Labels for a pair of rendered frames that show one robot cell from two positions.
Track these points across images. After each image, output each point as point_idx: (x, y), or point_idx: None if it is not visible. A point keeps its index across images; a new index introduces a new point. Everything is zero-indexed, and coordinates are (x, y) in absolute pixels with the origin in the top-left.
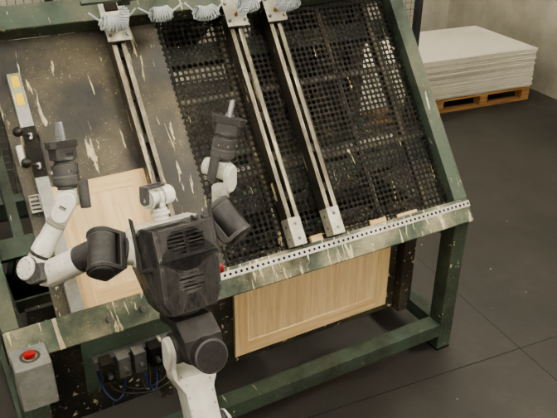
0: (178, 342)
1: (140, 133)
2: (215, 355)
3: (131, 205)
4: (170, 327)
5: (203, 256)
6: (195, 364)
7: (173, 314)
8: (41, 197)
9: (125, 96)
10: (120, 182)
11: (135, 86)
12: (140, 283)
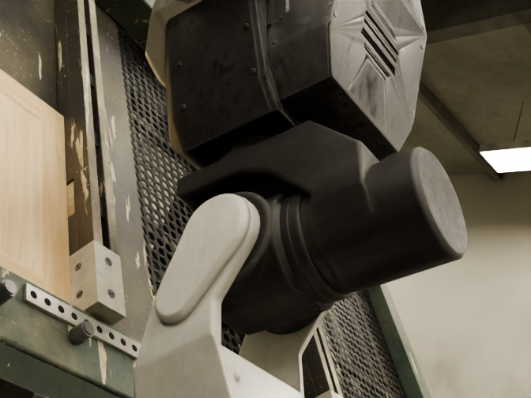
0: (302, 174)
1: (86, 65)
2: (449, 207)
3: (27, 139)
4: (253, 163)
5: (406, 20)
6: (405, 184)
7: (333, 70)
8: None
9: (73, 21)
10: (21, 97)
11: (93, 23)
12: (185, 54)
